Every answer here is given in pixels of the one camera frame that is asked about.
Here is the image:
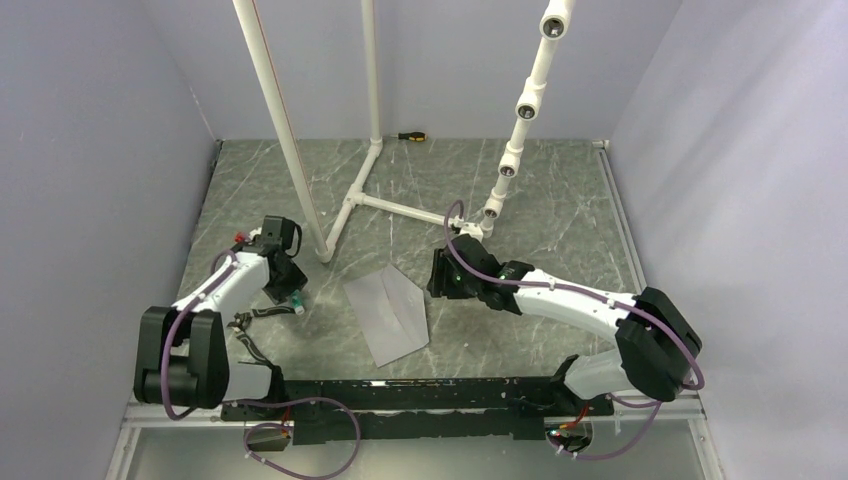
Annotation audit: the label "yellow black screwdriver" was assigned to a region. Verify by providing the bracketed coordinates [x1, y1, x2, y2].
[397, 131, 427, 142]

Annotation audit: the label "white green glue stick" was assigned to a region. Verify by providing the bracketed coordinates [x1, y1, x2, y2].
[289, 294, 305, 315]

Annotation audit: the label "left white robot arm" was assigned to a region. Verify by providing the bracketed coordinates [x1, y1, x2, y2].
[133, 215, 307, 420]

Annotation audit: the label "purple cable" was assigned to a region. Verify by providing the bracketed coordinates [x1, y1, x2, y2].
[442, 199, 708, 464]
[160, 250, 240, 421]

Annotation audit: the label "black handled pliers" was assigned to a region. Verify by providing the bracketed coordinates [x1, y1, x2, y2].
[226, 303, 296, 364]

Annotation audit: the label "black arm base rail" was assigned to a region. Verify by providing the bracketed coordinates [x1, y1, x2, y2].
[221, 376, 614, 446]

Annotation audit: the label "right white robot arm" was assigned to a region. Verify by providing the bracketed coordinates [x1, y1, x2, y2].
[427, 234, 705, 415]

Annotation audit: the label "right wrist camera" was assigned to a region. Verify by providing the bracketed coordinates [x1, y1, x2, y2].
[450, 221, 484, 241]

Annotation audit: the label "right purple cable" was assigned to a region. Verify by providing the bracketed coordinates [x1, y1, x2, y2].
[442, 199, 708, 464]

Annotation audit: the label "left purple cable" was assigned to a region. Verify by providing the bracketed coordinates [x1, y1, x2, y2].
[160, 250, 240, 421]

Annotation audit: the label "white PVC pipe frame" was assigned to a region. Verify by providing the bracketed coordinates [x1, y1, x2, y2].
[233, 1, 575, 264]

